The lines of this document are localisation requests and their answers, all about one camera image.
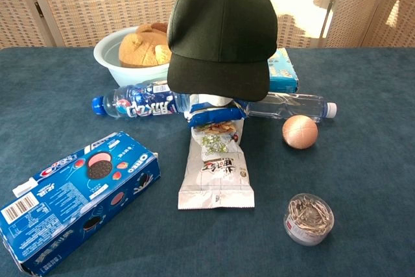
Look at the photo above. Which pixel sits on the white snack bag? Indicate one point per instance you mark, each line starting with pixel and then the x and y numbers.
pixel 215 173

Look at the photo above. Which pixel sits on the woven folding screen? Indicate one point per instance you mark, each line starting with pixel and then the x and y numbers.
pixel 97 1

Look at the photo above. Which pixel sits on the blue label drink bottle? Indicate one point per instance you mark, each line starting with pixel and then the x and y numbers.
pixel 142 102

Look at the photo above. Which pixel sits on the blue snack packet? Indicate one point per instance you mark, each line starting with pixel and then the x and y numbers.
pixel 217 113

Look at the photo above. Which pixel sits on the pink ball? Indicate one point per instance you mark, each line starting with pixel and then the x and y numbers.
pixel 300 132

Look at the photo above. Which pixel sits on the clear plastic water bottle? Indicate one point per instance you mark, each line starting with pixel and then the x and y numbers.
pixel 291 106

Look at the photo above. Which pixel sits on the light blue plastic basin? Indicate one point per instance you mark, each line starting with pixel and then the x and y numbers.
pixel 107 59

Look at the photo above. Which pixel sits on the blue chocolate chip cookie box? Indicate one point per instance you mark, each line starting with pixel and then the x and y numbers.
pixel 283 72

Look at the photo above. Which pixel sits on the black baseball cap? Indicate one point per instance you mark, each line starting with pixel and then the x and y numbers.
pixel 223 37

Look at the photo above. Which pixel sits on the blue Oreo cookie box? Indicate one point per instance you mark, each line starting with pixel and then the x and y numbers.
pixel 65 212

